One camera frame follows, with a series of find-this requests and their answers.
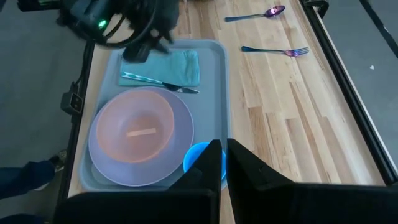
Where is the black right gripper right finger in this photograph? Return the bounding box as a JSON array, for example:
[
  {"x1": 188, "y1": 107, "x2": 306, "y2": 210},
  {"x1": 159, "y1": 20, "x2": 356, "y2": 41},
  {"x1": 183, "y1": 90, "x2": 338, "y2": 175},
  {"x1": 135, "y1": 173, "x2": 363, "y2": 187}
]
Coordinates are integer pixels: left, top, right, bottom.
[{"x1": 226, "y1": 138, "x2": 398, "y2": 224}]

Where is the pink translucent bowl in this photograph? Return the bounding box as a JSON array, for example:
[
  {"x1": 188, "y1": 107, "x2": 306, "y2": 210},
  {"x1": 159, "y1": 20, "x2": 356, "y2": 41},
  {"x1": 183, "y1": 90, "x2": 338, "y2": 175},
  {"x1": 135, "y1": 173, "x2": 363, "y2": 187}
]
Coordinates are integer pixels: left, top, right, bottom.
[{"x1": 95, "y1": 90, "x2": 176, "y2": 164}]

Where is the black cable connector box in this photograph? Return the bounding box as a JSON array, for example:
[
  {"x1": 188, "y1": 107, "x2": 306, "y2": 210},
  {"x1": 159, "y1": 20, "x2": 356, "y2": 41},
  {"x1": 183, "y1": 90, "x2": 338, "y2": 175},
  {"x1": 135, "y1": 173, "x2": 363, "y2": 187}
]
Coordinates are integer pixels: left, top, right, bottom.
[{"x1": 60, "y1": 81, "x2": 85, "y2": 116}]

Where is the black aluminium table frame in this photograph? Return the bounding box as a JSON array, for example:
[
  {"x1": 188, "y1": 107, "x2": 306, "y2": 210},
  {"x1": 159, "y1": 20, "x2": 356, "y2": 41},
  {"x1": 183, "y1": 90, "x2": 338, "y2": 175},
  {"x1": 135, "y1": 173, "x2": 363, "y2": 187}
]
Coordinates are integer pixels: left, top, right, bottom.
[{"x1": 57, "y1": 0, "x2": 398, "y2": 205}]

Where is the blue plastic cup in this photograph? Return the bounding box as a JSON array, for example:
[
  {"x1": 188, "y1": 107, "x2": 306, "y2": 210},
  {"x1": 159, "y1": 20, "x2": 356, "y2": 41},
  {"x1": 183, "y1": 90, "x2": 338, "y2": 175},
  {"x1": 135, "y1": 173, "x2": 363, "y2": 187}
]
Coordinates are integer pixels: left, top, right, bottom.
[{"x1": 182, "y1": 141, "x2": 228, "y2": 191}]

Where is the person's leg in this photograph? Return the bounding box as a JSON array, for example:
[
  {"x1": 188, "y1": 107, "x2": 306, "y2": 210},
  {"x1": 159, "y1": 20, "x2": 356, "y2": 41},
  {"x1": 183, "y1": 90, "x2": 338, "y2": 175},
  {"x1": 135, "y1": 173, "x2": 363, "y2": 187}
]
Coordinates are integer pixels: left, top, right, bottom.
[{"x1": 0, "y1": 159, "x2": 60, "y2": 200}]

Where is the grey plastic tray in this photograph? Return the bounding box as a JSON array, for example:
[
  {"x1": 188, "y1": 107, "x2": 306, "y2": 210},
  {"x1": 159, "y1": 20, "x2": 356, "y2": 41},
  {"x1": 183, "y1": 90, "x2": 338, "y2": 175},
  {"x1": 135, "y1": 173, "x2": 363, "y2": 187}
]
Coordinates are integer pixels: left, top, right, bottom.
[{"x1": 78, "y1": 38, "x2": 233, "y2": 192}]

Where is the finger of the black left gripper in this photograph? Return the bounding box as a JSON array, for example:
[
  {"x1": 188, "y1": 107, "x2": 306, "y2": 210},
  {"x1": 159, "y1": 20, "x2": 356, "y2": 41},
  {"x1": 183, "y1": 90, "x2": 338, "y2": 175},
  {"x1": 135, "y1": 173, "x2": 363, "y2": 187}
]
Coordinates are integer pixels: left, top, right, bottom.
[
  {"x1": 151, "y1": 36, "x2": 172, "y2": 54},
  {"x1": 122, "y1": 42, "x2": 150, "y2": 64}
]

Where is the iridescent metal fork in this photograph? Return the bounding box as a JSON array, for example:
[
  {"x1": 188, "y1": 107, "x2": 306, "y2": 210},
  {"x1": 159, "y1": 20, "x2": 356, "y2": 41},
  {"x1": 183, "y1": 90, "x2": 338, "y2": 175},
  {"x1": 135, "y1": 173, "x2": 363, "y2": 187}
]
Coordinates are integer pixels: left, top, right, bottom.
[{"x1": 241, "y1": 45, "x2": 310, "y2": 58}]

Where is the person's shoe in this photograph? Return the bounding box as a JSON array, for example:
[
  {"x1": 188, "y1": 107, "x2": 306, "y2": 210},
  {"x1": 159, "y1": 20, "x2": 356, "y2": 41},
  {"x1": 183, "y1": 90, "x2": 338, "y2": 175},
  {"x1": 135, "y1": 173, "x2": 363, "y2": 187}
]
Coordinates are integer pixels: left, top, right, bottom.
[{"x1": 49, "y1": 148, "x2": 68, "y2": 172}]

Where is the teal cloth napkin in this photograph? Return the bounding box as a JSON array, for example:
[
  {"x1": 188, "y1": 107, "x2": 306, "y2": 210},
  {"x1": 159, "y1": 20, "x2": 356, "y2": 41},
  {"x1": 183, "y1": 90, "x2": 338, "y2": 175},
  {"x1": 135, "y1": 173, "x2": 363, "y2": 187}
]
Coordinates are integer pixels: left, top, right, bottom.
[{"x1": 118, "y1": 49, "x2": 201, "y2": 88}]

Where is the iridescent metal spoon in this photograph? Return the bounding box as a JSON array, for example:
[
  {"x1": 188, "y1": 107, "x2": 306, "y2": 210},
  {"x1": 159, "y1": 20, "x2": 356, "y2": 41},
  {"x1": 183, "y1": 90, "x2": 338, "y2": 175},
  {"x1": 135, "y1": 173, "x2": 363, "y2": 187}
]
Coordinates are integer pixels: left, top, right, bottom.
[{"x1": 224, "y1": 4, "x2": 287, "y2": 23}]

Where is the lilac plastic plate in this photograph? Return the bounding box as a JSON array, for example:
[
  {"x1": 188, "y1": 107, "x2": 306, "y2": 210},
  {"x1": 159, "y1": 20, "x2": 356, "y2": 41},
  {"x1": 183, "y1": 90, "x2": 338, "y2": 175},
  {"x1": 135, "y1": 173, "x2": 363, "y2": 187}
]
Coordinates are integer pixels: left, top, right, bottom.
[{"x1": 88, "y1": 86, "x2": 195, "y2": 188}]

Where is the knife with teal patterned handle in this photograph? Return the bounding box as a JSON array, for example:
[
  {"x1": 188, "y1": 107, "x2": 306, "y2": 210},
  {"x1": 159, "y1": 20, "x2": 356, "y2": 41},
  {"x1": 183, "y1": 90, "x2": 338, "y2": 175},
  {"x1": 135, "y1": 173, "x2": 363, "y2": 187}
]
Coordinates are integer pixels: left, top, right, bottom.
[{"x1": 120, "y1": 72, "x2": 200, "y2": 95}]

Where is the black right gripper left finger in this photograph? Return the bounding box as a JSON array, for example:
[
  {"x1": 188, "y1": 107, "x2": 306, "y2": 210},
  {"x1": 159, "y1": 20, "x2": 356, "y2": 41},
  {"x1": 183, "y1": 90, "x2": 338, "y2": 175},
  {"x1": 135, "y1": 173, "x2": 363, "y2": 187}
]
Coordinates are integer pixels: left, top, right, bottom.
[{"x1": 55, "y1": 139, "x2": 223, "y2": 224}]

